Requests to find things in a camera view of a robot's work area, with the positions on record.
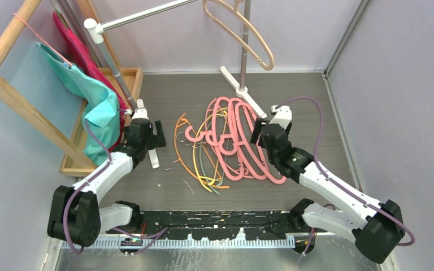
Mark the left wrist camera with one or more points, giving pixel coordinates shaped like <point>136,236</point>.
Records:
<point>140,112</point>

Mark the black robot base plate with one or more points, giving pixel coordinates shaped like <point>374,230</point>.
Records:
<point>215,230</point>

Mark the pink plastic hanger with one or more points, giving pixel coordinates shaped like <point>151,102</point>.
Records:
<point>232,148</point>
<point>273,175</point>
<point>191,135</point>

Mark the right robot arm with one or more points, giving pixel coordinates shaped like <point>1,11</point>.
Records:
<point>376,228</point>

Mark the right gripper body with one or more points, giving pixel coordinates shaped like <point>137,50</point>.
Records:
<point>272,156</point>

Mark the wooden drying rack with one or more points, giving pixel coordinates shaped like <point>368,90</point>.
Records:
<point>74,163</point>

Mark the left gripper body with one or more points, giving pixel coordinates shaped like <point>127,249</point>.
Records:
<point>126,131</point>

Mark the yellow plastic hanger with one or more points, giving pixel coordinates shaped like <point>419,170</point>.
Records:
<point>205,124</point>

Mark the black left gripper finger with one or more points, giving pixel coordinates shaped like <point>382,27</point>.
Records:
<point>160,140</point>
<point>150,141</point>

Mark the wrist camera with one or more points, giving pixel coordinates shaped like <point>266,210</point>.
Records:
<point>281,115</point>
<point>140,112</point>

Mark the green plastic hanger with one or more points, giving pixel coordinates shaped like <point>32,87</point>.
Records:
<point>218,177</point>

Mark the pink red cloth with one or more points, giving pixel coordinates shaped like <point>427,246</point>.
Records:
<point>80,55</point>

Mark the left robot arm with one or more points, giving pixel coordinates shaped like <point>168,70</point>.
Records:
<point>75,215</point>

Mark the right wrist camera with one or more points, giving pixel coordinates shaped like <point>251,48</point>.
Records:
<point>281,115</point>

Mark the white garment rack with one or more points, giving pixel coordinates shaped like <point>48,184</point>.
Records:
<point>240,10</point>

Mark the teal cloth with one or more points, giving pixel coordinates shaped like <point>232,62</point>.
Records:
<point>101,113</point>

